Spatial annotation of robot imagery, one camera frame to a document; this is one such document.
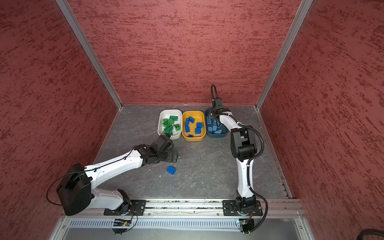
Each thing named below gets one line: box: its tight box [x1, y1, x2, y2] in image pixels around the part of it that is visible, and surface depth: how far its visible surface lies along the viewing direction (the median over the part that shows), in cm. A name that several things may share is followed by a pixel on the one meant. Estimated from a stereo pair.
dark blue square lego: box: [167, 165, 176, 175], surface depth 89 cm
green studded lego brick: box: [169, 115, 179, 121], surface depth 112 cm
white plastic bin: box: [157, 109, 183, 140], surface depth 112 cm
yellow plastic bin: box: [181, 110, 206, 142], surface depth 109 cm
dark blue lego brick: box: [185, 118, 190, 133], surface depth 109 cm
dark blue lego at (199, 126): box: [195, 122, 203, 135], surface depth 108 cm
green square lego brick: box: [162, 118, 175, 127], surface depth 109 cm
